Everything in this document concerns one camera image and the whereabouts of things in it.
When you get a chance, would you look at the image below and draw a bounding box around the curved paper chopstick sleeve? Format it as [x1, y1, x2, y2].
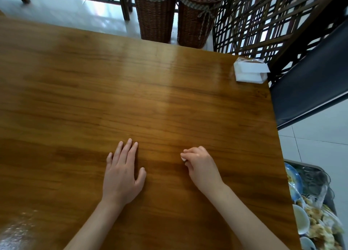
[314, 183, 330, 208]

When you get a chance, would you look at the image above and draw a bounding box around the white paper napkin pack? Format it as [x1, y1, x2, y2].
[233, 57, 270, 84]

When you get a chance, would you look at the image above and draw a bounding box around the dark wooden post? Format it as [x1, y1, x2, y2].
[268, 0, 348, 82]

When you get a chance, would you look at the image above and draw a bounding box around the person's left hand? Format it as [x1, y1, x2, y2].
[101, 138, 147, 207]

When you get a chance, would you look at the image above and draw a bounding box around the brown wicker lidded basket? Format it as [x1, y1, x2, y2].
[132, 0, 179, 44]
[177, 0, 225, 49]

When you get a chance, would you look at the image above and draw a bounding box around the dark wooden lattice screen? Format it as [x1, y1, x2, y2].
[0, 0, 135, 21]
[212, 0, 337, 82]

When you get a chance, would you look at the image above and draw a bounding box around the person's left forearm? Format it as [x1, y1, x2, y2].
[64, 199, 125, 250]

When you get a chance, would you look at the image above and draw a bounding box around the pile of used napkins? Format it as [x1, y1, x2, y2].
[296, 195, 344, 250]

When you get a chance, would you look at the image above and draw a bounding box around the person's right forearm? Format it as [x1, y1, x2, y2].
[208, 183, 291, 250]

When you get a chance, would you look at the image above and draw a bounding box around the metal tray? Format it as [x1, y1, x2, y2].
[284, 159, 346, 250]

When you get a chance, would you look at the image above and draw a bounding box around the dark wooden table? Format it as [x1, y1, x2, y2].
[0, 16, 302, 250]

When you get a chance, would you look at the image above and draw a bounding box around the blue rimmed plate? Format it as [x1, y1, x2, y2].
[284, 162, 304, 203]

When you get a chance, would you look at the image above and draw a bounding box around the person's right hand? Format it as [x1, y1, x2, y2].
[181, 146, 225, 195]

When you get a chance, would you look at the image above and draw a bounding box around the grey blue pillar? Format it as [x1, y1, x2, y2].
[269, 19, 348, 131]

